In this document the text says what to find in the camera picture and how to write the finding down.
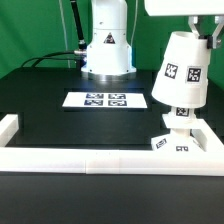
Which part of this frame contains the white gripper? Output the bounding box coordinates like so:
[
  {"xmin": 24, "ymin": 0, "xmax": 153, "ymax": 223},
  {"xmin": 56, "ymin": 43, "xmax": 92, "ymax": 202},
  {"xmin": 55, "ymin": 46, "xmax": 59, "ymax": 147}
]
[{"xmin": 144, "ymin": 0, "xmax": 224, "ymax": 49}]

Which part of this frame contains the black thin cable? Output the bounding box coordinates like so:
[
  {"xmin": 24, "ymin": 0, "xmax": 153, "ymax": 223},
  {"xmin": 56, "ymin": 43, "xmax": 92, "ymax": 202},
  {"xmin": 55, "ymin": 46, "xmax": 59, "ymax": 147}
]
[{"xmin": 21, "ymin": 51, "xmax": 84, "ymax": 69}]

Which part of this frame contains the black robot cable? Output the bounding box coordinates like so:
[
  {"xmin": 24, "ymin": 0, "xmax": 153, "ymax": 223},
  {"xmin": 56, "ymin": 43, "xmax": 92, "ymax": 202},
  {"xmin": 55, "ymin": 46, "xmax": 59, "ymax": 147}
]
[{"xmin": 69, "ymin": 0, "xmax": 88, "ymax": 57}]

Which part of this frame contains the white foam fence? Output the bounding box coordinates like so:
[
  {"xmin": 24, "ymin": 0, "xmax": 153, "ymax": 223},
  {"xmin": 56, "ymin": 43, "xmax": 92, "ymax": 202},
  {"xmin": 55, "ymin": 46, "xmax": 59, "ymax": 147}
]
[{"xmin": 0, "ymin": 114, "xmax": 224, "ymax": 176}]

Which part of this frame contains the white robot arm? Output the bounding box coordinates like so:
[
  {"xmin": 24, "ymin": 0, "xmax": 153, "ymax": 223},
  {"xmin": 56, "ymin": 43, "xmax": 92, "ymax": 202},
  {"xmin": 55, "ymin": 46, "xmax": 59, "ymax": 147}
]
[{"xmin": 82, "ymin": 0, "xmax": 224, "ymax": 78}]

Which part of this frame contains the white tag sheet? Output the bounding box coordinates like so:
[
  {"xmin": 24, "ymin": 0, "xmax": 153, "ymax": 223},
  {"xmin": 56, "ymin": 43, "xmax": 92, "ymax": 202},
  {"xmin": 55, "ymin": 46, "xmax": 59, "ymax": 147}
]
[{"xmin": 62, "ymin": 92, "xmax": 147, "ymax": 109}]

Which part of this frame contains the white lamp bulb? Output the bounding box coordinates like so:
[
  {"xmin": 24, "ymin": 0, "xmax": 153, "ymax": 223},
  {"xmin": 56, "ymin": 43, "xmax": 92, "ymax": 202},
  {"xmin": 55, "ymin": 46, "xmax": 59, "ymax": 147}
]
[{"xmin": 171, "ymin": 107, "xmax": 195, "ymax": 118}]

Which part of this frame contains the white lamp shade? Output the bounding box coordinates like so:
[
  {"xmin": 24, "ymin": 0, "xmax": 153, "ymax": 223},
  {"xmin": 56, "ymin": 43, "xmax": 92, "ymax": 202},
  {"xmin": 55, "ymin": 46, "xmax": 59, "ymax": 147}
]
[{"xmin": 152, "ymin": 31, "xmax": 211, "ymax": 108}]

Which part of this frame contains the white lamp base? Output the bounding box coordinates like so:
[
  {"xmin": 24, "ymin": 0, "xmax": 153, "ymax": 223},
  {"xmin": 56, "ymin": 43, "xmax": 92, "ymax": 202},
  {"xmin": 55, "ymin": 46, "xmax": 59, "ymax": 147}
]
[{"xmin": 151, "ymin": 112, "xmax": 203, "ymax": 152}]

